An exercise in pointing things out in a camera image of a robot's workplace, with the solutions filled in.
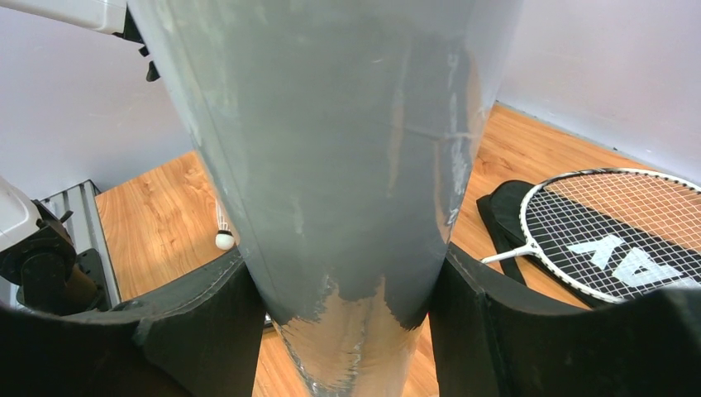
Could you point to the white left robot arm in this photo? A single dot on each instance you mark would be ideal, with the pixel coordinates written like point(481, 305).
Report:
point(82, 108)

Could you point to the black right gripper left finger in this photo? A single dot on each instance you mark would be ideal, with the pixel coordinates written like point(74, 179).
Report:
point(198, 335)

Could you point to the white shuttlecock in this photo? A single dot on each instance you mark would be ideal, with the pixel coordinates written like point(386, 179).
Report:
point(224, 239)

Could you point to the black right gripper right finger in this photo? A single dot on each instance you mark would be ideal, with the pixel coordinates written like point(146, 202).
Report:
point(492, 336)

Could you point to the white racket on bag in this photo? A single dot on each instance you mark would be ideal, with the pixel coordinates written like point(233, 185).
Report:
point(602, 235)

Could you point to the black racket bag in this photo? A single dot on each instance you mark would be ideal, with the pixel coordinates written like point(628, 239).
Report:
point(591, 246)

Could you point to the white shuttlecock tube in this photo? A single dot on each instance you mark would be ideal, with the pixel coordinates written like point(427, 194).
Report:
point(340, 137)

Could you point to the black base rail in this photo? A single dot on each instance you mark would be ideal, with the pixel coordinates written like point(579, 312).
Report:
point(54, 256)

